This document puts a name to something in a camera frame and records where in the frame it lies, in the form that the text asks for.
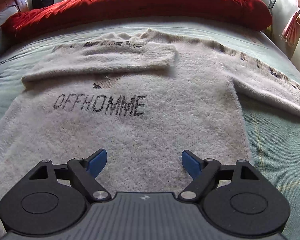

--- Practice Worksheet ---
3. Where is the white fuzzy knit sweater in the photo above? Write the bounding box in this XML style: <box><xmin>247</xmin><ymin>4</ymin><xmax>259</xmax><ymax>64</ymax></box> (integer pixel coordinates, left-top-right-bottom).
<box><xmin>0</xmin><ymin>29</ymin><xmax>300</xmax><ymax>237</ymax></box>

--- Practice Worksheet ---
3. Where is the green plaid bed sheet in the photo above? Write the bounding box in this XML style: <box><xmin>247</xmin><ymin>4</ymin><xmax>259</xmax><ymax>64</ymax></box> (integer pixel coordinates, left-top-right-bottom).
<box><xmin>0</xmin><ymin>17</ymin><xmax>300</xmax><ymax>239</ymax></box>

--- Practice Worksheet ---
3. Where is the orange tasselled curtain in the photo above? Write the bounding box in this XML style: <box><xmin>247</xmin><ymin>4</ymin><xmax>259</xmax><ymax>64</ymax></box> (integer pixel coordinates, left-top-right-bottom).
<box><xmin>281</xmin><ymin>0</ymin><xmax>300</xmax><ymax>47</ymax></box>

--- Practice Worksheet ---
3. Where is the red duvet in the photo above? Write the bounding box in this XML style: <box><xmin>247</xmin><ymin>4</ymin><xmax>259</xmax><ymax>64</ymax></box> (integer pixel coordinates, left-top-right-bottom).
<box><xmin>1</xmin><ymin>0</ymin><xmax>273</xmax><ymax>43</ymax></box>

